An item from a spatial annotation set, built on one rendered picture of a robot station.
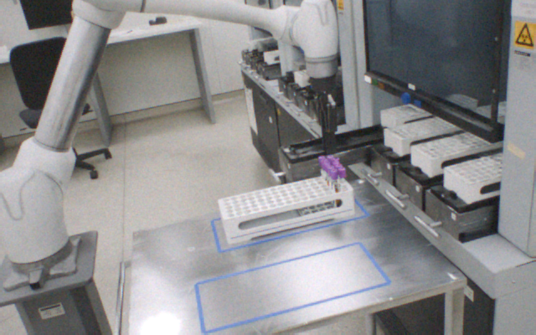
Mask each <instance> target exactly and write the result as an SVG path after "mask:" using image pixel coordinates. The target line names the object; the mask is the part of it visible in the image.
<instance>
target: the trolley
mask: <svg viewBox="0 0 536 335"><path fill-rule="evenodd" d="M347 183H348V184H349V185H350V186H351V187H352V188H353V194H354V206H355V214H352V215H348V216H344V217H341V218H337V219H335V218H333V219H326V220H323V221H319V222H316V223H312V224H305V225H302V226H298V227H295V228H291V229H284V230H281V231H277V232H274V233H270V234H263V235H261V236H257V237H254V238H251V240H245V241H241V242H237V243H233V244H229V243H228V241H227V238H226V235H225V232H224V226H223V223H222V219H221V214H220V211H217V212H213V213H210V214H203V215H199V216H196V217H192V218H188V219H181V220H178V221H174V222H170V223H166V224H160V225H156V226H153V227H149V228H145V229H139V230H135V231H133V241H132V256H131V260H128V261H124V262H120V270H119V279H118V287H117V293H118V297H117V306H116V323H115V331H114V335H121V329H122V317H123V309H122V307H123V295H124V283H125V272H126V268H127V267H131V285H130V301H129V316H128V327H129V331H128V335H296V334H298V333H302V332H307V331H310V330H313V329H317V328H320V327H325V326H328V325H332V324H334V323H338V322H343V321H346V320H349V319H353V318H355V317H361V316H363V315H364V316H365V329H366V335H376V322H375V312H378V311H382V310H384V309H388V308H391V307H396V306H399V305H403V304H405V303H409V302H414V301H418V300H420V299H424V298H427V297H429V296H434V295H438V294H441V293H444V292H445V293H446V300H445V335H463V314H464V293H465V286H466V284H467V278H466V277H465V276H464V275H463V274H462V273H461V272H460V271H459V270H458V269H457V268H456V267H455V266H454V265H453V264H452V263H451V262H450V261H449V260H448V259H447V258H446V257H445V256H444V255H443V254H442V253H441V252H440V251H439V250H438V249H437V248H436V247H435V246H434V245H433V244H432V243H431V242H430V241H429V240H428V239H427V238H426V237H425V236H424V235H423V234H422V233H421V232H420V231H419V230H418V229H417V228H416V227H415V226H414V225H413V224H412V223H411V222H410V221H409V220H408V219H407V218H406V217H405V216H404V215H403V214H402V213H401V212H400V211H399V210H398V209H397V208H396V207H395V206H394V205H393V204H392V203H391V202H390V201H389V200H388V199H387V198H386V197H385V196H384V195H383V194H382V193H381V192H380V191H378V190H377V189H376V188H375V187H374V186H373V185H372V184H371V183H370V182H369V181H368V180H367V179H366V178H362V179H358V180H354V181H351V182H347Z"/></svg>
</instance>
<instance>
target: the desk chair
mask: <svg viewBox="0 0 536 335"><path fill-rule="evenodd" d="M66 40H67V38H65V37H62V36H57V37H53V38H49V39H41V40H37V41H33V42H28V43H24V44H19V45H16V46H14V47H13V48H12V49H11V51H10V54H9V61H10V64H11V66H12V69H13V76H14V79H15V81H16V83H17V86H18V90H19V93H20V95H21V97H22V100H23V103H24V104H25V106H27V107H28V108H29V109H27V110H24V111H21V112H20V113H19V117H20V118H21V119H22V120H23V122H24V123H25V124H26V125H27V126H28V127H25V128H21V129H19V130H20V131H22V130H25V129H27V128H32V129H34V128H37V126H38V124H39V120H40V117H41V115H42V112H43V109H44V105H45V102H46V100H47V97H48V94H49V90H50V87H51V85H52V82H53V79H54V75H55V72H56V70H57V68H58V65H59V61H60V58H61V55H62V53H63V50H64V46H65V43H66ZM89 109H90V105H89V104H87V103H85V108H84V110H83V113H82V116H83V115H84V114H87V113H88V112H92V111H89ZM72 150H73V152H74V154H75V157H76V159H75V165H74V167H78V168H83V169H86V170H91V171H92V172H90V178H91V179H95V178H99V176H98V172H97V171H94V169H95V167H94V166H93V165H91V164H89V163H87V162H83V160H85V159H88V158H91V157H95V156H98V155H100V154H102V153H104V157H105V160H107V159H108V158H112V156H111V153H110V152H109V149H108V147H107V148H101V149H99V150H95V151H92V152H86V153H82V154H79V155H78V153H77V152H76V150H75V148H74V147H72Z"/></svg>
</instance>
